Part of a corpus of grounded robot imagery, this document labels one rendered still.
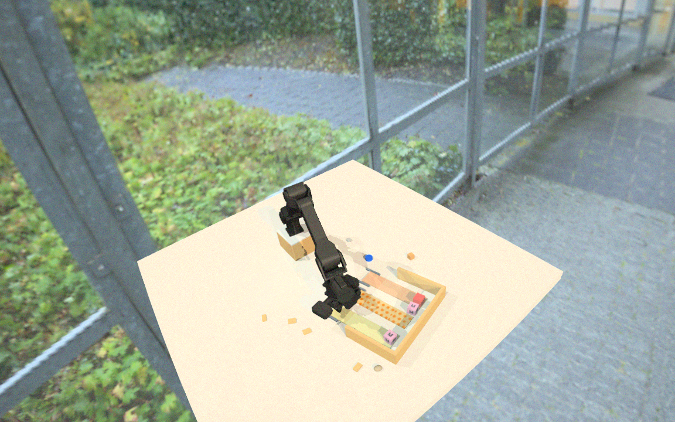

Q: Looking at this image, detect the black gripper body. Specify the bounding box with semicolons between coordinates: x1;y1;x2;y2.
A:
312;274;360;319

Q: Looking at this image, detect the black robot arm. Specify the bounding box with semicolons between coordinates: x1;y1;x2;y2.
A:
279;182;361;309

